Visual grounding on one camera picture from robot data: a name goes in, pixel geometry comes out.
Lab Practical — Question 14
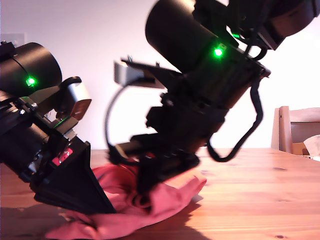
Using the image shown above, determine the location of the red underwear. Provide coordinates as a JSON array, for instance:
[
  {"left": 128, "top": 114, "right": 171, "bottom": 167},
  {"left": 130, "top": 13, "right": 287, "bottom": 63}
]
[{"left": 46, "top": 164, "right": 208, "bottom": 240}]

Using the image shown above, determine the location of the wooden chair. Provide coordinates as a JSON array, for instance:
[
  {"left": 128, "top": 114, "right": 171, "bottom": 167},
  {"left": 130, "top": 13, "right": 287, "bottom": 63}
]
[{"left": 271, "top": 105, "right": 320, "bottom": 156}]

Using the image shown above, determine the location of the orange cardboard box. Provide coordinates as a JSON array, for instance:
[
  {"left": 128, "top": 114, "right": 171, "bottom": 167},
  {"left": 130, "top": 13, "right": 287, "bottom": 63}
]
[{"left": 291, "top": 141, "right": 310, "bottom": 156}]

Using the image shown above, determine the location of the white tissue paper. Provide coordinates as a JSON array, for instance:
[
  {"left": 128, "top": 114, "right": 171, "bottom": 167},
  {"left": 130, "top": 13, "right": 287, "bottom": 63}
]
[{"left": 302, "top": 134, "right": 320, "bottom": 158}]

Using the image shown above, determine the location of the thin black camera cable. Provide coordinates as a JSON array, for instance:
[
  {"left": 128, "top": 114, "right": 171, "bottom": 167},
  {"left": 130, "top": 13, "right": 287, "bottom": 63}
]
[{"left": 104, "top": 83, "right": 132, "bottom": 162}]

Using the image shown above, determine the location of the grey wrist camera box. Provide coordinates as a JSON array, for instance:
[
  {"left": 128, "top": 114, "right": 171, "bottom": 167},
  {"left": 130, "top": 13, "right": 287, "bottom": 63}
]
[
  {"left": 34, "top": 76, "right": 92, "bottom": 124},
  {"left": 113, "top": 59, "right": 181, "bottom": 90}
]

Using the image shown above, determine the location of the thick black cable loop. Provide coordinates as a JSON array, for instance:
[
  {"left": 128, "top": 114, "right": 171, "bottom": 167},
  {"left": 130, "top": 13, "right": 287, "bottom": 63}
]
[{"left": 206, "top": 74, "right": 265, "bottom": 163}]

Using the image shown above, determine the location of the white light switch plate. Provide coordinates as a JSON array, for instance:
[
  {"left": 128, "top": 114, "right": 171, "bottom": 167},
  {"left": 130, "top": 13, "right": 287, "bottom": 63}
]
[{"left": 0, "top": 32, "right": 27, "bottom": 47}]

